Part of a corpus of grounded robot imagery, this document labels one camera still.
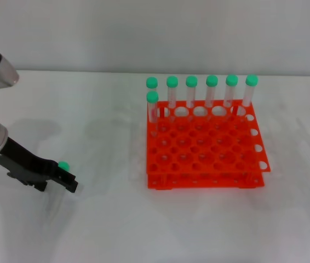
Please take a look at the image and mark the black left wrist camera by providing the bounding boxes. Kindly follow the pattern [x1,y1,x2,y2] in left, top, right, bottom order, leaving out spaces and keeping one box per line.
[6,169,48,192]

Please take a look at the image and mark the orange test tube rack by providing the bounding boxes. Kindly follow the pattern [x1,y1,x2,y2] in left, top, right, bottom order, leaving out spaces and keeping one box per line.
[146,100,271,190]

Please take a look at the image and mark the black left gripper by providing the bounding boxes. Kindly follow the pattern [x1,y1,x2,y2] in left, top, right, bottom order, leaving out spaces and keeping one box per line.
[0,136,79,194]

